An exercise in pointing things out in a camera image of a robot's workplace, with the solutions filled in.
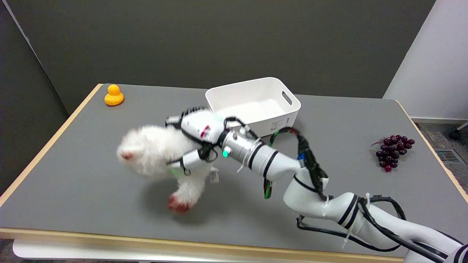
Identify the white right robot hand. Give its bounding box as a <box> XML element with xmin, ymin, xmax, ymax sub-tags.
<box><xmin>165</xmin><ymin>106</ymin><xmax>228</xmax><ymax>176</ymax></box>

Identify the yellow rubber duck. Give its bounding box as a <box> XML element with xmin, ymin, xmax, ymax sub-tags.
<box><xmin>104</xmin><ymin>84</ymin><xmax>125</xmax><ymax>106</ymax></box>

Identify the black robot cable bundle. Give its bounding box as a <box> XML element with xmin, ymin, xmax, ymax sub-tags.
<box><xmin>263</xmin><ymin>127</ymin><xmax>465</xmax><ymax>263</ymax></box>

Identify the purple plastic grape bunch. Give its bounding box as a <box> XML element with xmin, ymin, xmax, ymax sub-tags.
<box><xmin>371</xmin><ymin>135</ymin><xmax>416</xmax><ymax>172</ymax></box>

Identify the floor vent grille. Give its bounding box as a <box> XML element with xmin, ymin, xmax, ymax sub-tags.
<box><xmin>434</xmin><ymin>148</ymin><xmax>462</xmax><ymax>163</ymax></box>

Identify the white plush toy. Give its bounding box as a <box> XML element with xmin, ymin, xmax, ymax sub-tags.
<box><xmin>116</xmin><ymin>125</ymin><xmax>220</xmax><ymax>214</ymax></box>

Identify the white plastic container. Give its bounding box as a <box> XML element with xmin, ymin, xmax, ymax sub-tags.
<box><xmin>205</xmin><ymin>77</ymin><xmax>301</xmax><ymax>138</ymax></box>

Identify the black chair caster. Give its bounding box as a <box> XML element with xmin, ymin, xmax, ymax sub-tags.
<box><xmin>449</xmin><ymin>122</ymin><xmax>468</xmax><ymax>140</ymax></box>

